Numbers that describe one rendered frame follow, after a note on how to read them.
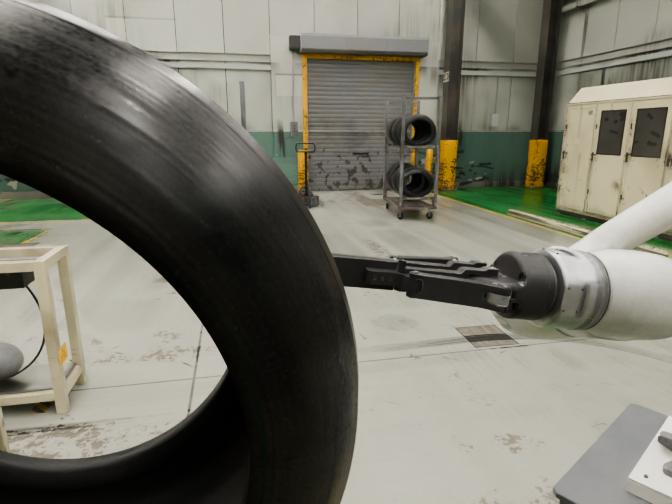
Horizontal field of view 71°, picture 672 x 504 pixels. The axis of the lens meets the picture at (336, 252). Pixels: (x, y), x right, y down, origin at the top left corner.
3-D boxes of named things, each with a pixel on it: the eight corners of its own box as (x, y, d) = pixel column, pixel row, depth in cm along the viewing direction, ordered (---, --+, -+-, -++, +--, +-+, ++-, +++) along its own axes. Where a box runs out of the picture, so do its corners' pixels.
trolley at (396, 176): (437, 220, 766) (444, 95, 719) (398, 220, 760) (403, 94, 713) (415, 207, 895) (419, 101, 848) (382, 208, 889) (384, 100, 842)
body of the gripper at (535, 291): (520, 245, 56) (449, 237, 54) (568, 264, 48) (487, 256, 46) (506, 305, 58) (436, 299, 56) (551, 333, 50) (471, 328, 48)
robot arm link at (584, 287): (619, 262, 49) (570, 257, 48) (596, 344, 51) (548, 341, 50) (561, 243, 58) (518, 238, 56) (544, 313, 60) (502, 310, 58)
